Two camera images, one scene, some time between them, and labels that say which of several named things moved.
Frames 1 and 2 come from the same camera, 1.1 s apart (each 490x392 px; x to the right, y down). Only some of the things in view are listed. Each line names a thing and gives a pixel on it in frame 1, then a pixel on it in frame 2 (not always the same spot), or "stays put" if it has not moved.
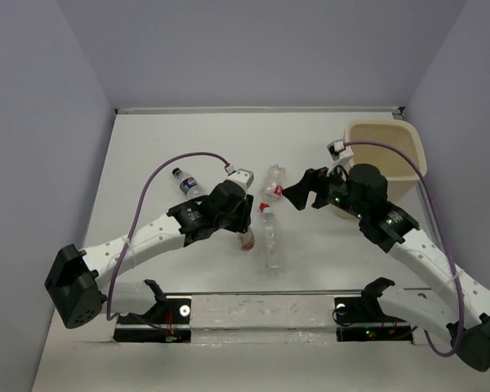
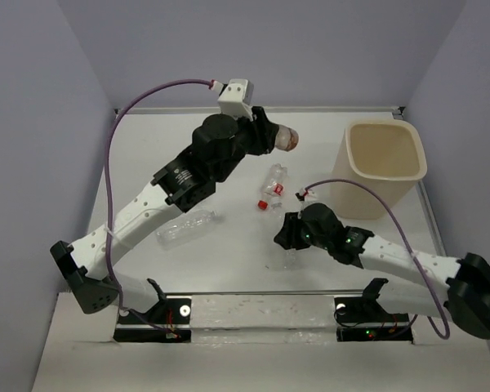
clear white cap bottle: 271,242 → 291,254
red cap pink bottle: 246,240 → 287,138
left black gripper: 243,220 → 262,131
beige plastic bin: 399,169 stays put
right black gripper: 317,179 → 287,237
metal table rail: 395,109 stays put
